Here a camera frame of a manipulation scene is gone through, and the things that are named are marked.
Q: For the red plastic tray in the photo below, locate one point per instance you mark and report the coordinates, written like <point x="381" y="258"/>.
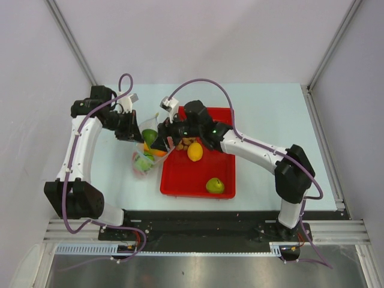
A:
<point x="182" y="177"/>

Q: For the green pear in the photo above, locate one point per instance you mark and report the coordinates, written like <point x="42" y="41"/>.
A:
<point x="215" y="186"/>

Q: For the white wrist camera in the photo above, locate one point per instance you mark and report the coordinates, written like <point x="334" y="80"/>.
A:
<point x="126" y="102"/>
<point x="171" y="106"/>

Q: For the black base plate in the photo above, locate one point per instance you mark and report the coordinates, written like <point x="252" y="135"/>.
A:
<point x="261" y="226"/>

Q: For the white cable duct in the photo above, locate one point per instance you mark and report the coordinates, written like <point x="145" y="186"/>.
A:
<point x="121" y="251"/>

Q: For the orange papaya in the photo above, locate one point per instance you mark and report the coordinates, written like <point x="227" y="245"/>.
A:
<point x="154" y="152"/>

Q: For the clear zip top bag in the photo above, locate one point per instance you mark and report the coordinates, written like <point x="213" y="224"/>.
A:
<point x="151" y="123"/>

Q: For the brown longan bunch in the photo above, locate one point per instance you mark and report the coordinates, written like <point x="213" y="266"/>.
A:
<point x="184" y="143"/>

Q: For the aluminium rail frame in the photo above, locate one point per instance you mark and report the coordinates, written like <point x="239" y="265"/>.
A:
<point x="324" y="232"/>

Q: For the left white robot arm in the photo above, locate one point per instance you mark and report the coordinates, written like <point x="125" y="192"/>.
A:
<point x="71" y="194"/>

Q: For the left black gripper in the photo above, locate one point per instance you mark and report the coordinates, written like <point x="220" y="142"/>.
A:
<point x="131" y="131"/>

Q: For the yellow lemon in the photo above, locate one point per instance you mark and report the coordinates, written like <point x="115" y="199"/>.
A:
<point x="195" y="152"/>

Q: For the green guava black stripe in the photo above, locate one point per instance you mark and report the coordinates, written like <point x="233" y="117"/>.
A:
<point x="147" y="162"/>

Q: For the green sugar apple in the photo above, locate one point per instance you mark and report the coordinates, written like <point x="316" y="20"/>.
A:
<point x="149" y="136"/>

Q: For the red bell pepper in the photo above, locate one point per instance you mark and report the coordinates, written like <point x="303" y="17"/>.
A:
<point x="136" y="163"/>

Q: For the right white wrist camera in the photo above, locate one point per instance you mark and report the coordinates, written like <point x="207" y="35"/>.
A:
<point x="171" y="106"/>

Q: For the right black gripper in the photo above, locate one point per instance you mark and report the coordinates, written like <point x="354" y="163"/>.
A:
<point x="164" y="129"/>

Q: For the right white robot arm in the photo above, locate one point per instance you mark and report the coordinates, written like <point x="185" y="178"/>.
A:
<point x="291" y="167"/>

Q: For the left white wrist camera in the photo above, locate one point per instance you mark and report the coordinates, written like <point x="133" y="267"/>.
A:
<point x="126" y="102"/>

